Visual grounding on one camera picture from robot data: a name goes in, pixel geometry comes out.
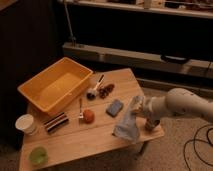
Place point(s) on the metal pole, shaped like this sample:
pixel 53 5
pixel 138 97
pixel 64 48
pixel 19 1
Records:
pixel 72 37

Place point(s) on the orange fruit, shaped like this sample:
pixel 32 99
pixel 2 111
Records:
pixel 88 116

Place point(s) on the brown grapes bunch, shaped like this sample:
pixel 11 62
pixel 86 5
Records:
pixel 105 91

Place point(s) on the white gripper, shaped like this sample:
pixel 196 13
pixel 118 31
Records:
pixel 144 108

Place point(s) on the grey metal rail base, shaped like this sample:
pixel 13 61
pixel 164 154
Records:
pixel 137 59

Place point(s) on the yellow plastic bin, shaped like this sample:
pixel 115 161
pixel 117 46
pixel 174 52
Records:
pixel 55 87

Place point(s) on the wooden table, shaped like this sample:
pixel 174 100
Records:
pixel 78 140

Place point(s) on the blue sponge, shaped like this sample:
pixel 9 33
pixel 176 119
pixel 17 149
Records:
pixel 114 108

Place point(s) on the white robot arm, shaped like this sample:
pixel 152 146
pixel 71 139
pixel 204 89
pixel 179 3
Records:
pixel 176 102

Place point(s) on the light blue towel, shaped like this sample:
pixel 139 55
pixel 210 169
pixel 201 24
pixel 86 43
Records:
pixel 127 128

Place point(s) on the white handled brush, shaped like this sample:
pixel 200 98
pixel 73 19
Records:
pixel 92 92

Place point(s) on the metal cup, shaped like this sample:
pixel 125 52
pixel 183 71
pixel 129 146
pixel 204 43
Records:
pixel 151 125

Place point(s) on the shelf with clutter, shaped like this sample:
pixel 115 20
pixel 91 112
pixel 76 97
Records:
pixel 139 8

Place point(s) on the green plastic cup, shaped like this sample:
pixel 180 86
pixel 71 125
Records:
pixel 38 156

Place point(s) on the white paper cup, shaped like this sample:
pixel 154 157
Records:
pixel 26 124

